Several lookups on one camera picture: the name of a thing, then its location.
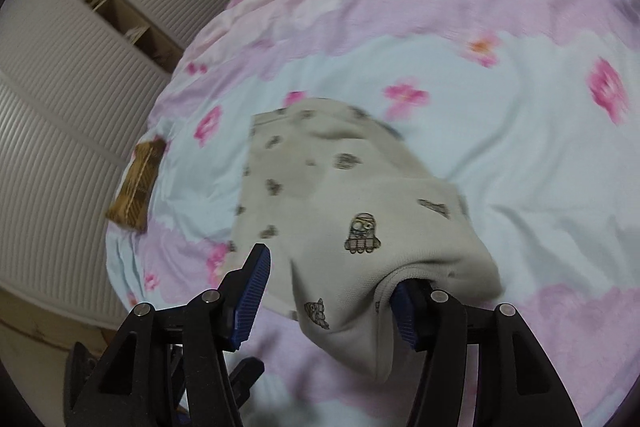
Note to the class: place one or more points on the beige printed polo shirt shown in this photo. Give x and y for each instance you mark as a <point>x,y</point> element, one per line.
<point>350,187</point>

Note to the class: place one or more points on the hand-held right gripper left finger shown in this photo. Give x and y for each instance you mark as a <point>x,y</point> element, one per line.
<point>250,302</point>

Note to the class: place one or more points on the brown patterned folded garment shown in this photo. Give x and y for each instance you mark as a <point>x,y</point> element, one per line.
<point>137,187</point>

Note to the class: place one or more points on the pink floral duvet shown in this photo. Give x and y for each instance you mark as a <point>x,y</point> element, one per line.
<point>500,132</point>

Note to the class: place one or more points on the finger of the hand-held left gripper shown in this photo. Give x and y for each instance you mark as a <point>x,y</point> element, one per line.
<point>247,372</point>

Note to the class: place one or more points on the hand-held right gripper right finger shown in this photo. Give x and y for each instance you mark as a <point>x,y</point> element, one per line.
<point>407,317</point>

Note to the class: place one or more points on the white louvered wardrobe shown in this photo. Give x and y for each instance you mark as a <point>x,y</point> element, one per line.
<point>60,132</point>

